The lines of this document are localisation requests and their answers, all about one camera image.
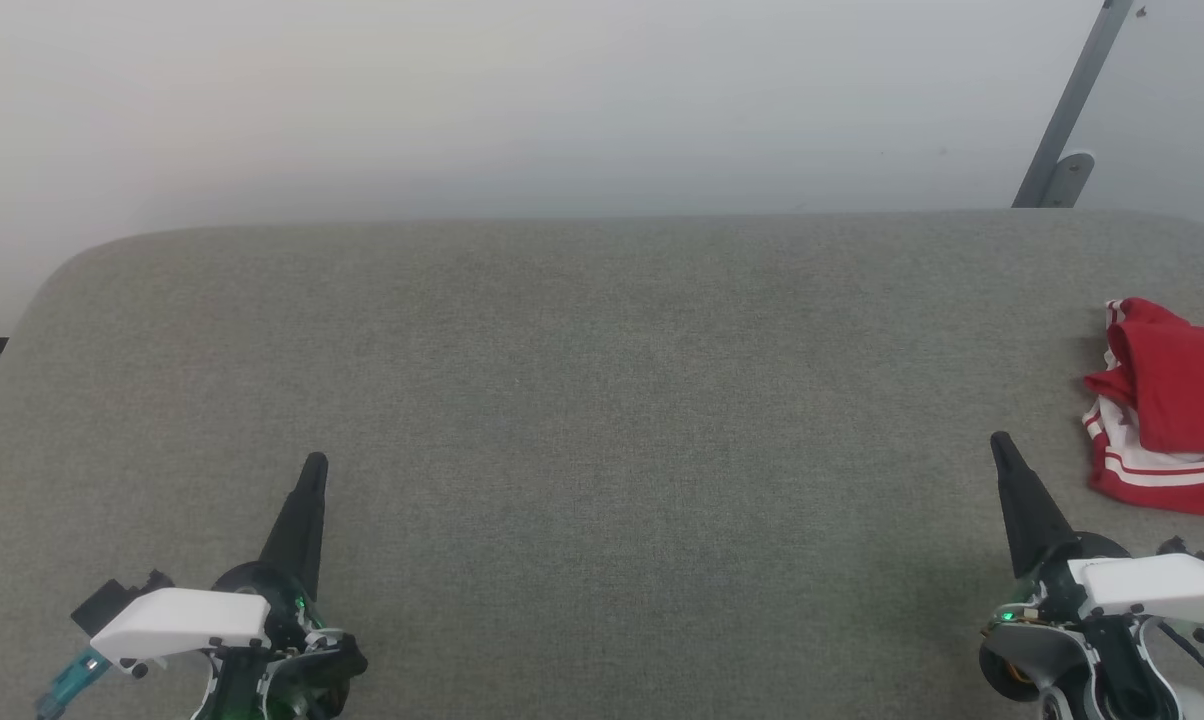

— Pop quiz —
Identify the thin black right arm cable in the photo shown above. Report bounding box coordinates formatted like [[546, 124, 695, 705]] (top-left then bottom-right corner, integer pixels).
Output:
[[1157, 620, 1204, 701]]

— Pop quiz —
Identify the grey metal slanted pole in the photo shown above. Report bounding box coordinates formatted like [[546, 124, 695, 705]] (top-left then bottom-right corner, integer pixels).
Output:
[[1012, 0, 1135, 209]]

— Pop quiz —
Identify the red and white shirt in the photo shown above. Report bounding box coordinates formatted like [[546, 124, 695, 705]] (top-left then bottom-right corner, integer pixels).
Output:
[[1082, 297, 1204, 521]]

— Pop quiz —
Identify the teal-plug black camera cable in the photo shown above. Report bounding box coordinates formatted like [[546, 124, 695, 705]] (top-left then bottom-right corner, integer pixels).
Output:
[[37, 648, 113, 720]]

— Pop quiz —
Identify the grey metal pole bracket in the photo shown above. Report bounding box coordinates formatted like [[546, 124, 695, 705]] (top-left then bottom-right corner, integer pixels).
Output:
[[1042, 152, 1097, 209]]

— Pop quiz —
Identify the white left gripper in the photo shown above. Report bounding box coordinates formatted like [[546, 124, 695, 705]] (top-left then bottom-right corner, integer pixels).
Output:
[[90, 452, 348, 673]]

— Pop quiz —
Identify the grey-green fabric sofa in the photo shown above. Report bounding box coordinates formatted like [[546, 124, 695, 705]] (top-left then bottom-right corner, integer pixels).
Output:
[[0, 208, 1204, 720]]

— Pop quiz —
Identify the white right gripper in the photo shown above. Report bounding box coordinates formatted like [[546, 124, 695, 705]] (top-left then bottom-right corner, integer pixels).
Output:
[[992, 432, 1204, 626]]

